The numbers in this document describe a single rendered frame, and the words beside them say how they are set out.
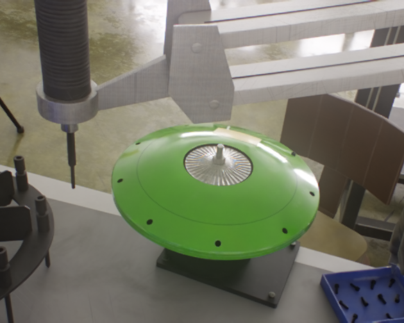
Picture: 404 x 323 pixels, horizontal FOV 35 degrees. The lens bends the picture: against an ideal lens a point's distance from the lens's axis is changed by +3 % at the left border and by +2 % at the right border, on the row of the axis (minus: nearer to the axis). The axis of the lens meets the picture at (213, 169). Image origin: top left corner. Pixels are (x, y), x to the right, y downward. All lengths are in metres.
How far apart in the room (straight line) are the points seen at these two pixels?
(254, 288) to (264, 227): 0.15
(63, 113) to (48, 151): 2.29
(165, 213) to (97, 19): 3.21
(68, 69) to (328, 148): 1.17
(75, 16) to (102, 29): 3.38
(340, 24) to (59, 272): 0.63
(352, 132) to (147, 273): 0.75
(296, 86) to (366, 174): 1.06
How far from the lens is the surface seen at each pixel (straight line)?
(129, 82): 0.54
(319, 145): 1.63
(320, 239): 1.54
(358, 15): 0.53
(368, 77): 0.56
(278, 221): 0.87
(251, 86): 0.54
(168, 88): 0.52
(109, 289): 0.97
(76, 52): 0.51
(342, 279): 1.03
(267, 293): 0.97
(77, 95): 0.53
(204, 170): 0.90
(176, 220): 0.84
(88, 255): 1.02
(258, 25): 0.51
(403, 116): 2.82
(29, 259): 0.91
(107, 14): 4.08
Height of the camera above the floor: 1.64
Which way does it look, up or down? 37 degrees down
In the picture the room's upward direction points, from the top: 7 degrees clockwise
